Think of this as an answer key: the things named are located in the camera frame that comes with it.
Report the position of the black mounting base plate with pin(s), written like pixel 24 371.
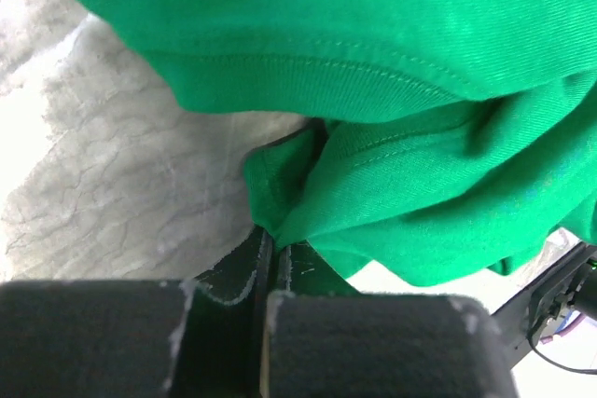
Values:
pixel 570 283

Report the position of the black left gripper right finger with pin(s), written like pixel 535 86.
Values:
pixel 321 338

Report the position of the green t shirt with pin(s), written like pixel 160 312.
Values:
pixel 458 134

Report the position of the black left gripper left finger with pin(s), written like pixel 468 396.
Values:
pixel 197 337

